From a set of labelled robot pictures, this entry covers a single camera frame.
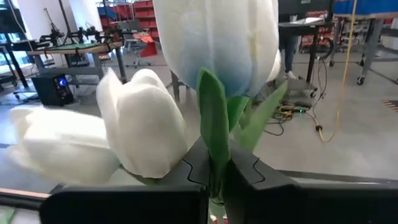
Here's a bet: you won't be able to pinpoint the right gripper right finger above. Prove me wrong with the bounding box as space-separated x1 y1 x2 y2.
222 139 398 224

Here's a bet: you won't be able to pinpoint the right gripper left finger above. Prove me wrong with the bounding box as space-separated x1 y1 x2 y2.
39 136 211 224

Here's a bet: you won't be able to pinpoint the white artificial tulip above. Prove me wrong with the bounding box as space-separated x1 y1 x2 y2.
95 67 189 180
7 105 121 185
152 0 289 203
266 49 282 83

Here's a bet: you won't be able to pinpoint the floor power box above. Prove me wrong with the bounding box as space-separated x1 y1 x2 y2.
278 79 313 110

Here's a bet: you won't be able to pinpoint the black computer tower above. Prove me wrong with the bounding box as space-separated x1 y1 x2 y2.
30 73 75 107

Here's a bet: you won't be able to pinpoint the person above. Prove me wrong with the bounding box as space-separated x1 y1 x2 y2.
277 12 299 80

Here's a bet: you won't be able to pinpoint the chair with red cloth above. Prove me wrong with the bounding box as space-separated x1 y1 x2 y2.
124 20 159 68

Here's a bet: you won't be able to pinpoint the black work table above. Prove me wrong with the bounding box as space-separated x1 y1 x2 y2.
277 17 335 85

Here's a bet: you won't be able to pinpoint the red storage bin shelf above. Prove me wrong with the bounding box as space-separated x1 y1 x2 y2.
132 0 161 40

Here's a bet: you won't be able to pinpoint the wooden top work table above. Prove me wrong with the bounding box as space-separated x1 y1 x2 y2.
329 12 398 86

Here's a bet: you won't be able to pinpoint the blue storage bins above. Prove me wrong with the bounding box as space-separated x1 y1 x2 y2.
334 0 398 16

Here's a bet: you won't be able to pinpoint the black computer monitor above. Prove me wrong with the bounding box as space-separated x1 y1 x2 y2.
0 6 27 35

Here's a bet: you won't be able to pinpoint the black floor cable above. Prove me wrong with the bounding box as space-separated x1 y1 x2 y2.
264 55 331 138

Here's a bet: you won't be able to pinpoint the yellow hanging cable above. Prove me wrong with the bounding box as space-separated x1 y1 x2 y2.
315 0 358 144

